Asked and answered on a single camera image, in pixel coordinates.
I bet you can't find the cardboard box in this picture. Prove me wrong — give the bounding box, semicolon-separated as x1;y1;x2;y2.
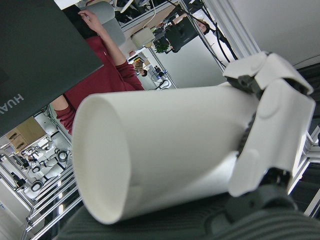
6;117;47;151

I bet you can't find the black Huawei monitor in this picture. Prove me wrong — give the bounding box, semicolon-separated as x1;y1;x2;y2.
0;0;105;138

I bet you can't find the white paper cup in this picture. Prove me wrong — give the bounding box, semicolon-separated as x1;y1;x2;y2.
71;82;258;225

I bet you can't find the aluminium frame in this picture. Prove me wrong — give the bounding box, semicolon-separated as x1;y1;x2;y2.
0;149;86;240

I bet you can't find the person in red hoodie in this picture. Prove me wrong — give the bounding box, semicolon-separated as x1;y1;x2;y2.
53;9;146;136

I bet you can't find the white plastic box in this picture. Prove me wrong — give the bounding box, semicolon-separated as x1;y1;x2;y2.
131;26;156;48

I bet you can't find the green potted plant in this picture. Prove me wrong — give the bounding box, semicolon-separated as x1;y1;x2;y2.
153;39;171;55

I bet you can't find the grey office chair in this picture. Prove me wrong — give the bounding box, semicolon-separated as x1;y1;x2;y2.
84;1;126;48

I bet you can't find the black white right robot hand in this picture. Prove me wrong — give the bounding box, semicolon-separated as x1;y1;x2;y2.
57;51;320;240

